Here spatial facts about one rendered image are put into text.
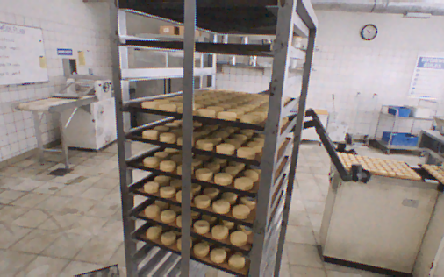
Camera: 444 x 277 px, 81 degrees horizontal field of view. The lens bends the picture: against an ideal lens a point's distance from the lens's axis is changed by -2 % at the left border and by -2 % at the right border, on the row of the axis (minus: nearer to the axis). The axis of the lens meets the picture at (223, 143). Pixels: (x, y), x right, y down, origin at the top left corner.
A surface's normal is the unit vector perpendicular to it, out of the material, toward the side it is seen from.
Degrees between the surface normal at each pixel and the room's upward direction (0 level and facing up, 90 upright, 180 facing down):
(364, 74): 90
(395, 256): 90
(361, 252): 90
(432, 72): 90
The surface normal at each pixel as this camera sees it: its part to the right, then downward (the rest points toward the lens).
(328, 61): -0.12, 0.29
